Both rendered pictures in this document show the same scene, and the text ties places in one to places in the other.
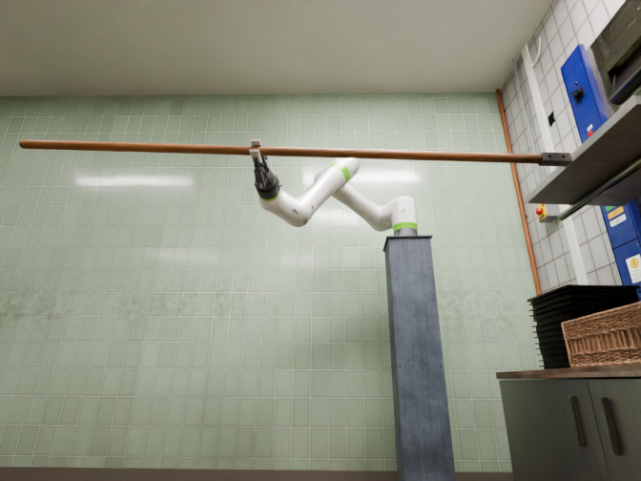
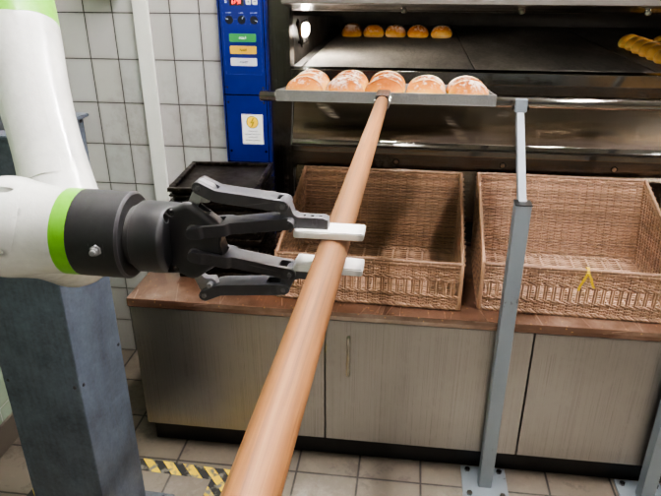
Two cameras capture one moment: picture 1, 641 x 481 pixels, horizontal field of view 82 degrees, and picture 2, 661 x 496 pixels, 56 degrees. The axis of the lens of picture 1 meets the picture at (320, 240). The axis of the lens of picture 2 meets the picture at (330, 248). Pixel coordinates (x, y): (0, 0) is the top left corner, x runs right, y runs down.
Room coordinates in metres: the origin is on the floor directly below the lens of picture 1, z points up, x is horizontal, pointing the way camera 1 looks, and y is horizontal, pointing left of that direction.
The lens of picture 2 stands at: (0.98, 0.78, 1.51)
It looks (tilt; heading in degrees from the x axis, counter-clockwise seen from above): 25 degrees down; 276
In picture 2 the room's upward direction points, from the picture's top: straight up
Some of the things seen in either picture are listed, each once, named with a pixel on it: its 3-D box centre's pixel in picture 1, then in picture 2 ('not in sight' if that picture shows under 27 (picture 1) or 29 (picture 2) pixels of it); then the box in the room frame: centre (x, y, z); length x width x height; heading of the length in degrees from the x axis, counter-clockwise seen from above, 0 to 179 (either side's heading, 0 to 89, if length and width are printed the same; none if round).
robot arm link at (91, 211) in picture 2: (268, 185); (115, 231); (1.27, 0.20, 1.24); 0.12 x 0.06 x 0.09; 89
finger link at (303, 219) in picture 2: not in sight; (303, 212); (1.07, 0.21, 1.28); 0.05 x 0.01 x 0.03; 179
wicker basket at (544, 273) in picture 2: not in sight; (567, 240); (0.44, -1.05, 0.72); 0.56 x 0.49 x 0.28; 177
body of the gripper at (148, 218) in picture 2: (264, 175); (181, 237); (1.20, 0.21, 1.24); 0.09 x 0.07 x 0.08; 179
